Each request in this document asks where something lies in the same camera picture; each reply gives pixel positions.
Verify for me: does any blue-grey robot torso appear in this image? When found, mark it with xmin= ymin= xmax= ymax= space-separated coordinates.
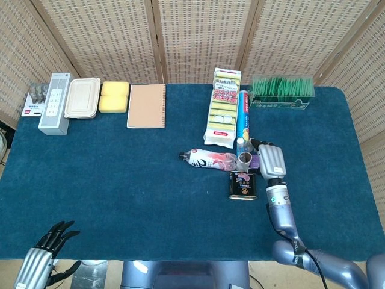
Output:
xmin=120 ymin=260 xmax=251 ymax=289

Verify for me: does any grey power strip box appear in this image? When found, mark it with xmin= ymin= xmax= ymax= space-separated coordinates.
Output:
xmin=38 ymin=72 xmax=72 ymax=136

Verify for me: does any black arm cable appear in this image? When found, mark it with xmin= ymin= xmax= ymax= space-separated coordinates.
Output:
xmin=265 ymin=203 xmax=328 ymax=289

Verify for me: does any battery blister pack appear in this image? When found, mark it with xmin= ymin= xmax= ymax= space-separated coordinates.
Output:
xmin=20 ymin=83 xmax=51 ymax=117

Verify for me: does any white paper roll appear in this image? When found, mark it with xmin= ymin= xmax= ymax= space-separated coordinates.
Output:
xmin=236 ymin=151 xmax=256 ymax=173

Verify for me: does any clear green tea box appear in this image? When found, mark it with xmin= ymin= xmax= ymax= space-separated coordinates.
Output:
xmin=251 ymin=74 xmax=316 ymax=110

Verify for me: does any clear pink drink bottle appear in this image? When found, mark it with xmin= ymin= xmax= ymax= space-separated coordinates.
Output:
xmin=179 ymin=148 xmax=238 ymax=172

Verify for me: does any yellow snack package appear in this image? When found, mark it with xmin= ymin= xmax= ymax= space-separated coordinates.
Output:
xmin=203 ymin=67 xmax=242 ymax=149

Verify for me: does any black gold meat can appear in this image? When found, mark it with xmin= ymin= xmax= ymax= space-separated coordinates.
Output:
xmin=228 ymin=170 xmax=259 ymax=201

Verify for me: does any yellow sponge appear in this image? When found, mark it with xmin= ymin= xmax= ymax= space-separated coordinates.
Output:
xmin=101 ymin=81 xmax=130 ymax=98
xmin=98 ymin=95 xmax=129 ymax=114

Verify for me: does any clear test tube white cap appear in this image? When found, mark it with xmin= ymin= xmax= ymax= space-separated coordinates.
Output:
xmin=236 ymin=137 xmax=251 ymax=157

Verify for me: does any beige lidded food container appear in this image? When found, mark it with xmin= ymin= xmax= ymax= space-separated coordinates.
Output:
xmin=63 ymin=77 xmax=102 ymax=119

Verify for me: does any grey metal stand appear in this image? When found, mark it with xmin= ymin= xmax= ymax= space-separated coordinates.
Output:
xmin=71 ymin=260 xmax=109 ymax=289

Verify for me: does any blue table cloth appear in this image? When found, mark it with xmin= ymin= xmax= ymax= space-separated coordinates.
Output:
xmin=0 ymin=83 xmax=385 ymax=261

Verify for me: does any small purple box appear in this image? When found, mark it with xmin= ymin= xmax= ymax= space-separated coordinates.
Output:
xmin=249 ymin=154 xmax=262 ymax=175

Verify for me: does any white cloth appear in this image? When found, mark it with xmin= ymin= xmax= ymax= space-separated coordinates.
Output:
xmin=0 ymin=128 xmax=8 ymax=165

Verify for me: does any woven folding screen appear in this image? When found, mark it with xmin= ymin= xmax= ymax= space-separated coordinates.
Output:
xmin=0 ymin=0 xmax=385 ymax=217

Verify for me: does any blue cylindrical tube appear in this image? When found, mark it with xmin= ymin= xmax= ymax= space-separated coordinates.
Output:
xmin=236 ymin=90 xmax=251 ymax=159

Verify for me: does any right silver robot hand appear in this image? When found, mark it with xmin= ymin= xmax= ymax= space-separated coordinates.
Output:
xmin=249 ymin=138 xmax=287 ymax=182

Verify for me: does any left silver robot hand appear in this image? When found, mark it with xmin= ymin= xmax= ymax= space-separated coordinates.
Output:
xmin=13 ymin=220 xmax=82 ymax=289

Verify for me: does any kraft spiral notebook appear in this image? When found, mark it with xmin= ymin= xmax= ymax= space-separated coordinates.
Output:
xmin=126 ymin=84 xmax=167 ymax=129

